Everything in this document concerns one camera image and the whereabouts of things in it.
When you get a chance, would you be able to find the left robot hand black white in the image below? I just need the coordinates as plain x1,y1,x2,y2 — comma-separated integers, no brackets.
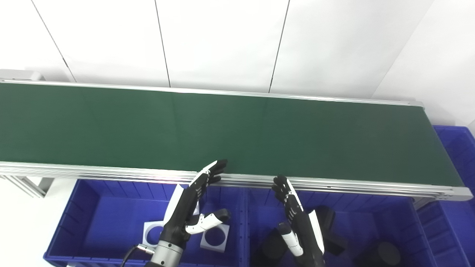
161,159,232,249

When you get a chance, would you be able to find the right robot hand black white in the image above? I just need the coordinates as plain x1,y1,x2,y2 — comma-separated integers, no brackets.
271,175,327,267

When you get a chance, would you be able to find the white square part with hole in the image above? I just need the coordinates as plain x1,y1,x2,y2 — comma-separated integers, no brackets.
200,224,230,253
142,221,166,248

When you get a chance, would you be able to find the white block part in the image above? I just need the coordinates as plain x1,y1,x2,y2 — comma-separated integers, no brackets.
174,184,201,216

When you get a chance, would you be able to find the black block part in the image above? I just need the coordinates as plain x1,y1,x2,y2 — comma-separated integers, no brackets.
315,206,348,257

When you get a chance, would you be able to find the black cube part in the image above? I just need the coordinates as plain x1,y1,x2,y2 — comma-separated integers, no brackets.
255,228,288,262

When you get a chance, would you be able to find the blue bin with black parts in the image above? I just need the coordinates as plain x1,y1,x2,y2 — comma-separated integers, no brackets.
244,187,441,267

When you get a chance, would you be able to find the blue bin with white parts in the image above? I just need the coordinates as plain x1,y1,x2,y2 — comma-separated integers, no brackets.
43,179,249,267

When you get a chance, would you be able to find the black cylinder part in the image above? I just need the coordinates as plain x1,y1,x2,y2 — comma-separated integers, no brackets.
356,241,402,267

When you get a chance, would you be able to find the green conveyor belt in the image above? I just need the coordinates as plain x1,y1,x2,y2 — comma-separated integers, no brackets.
0,78,474,202

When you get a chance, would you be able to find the aluminium conveyor leg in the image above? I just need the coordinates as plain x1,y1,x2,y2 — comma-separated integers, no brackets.
0,174,55,198

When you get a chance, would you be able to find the empty blue bin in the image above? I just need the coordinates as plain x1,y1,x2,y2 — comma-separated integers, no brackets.
415,125,475,267

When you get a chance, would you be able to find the grey conveyor end housing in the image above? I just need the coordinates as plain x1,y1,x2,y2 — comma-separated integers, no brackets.
0,69,45,82

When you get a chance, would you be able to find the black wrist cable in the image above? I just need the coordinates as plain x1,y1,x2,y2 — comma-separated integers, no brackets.
121,244,155,267

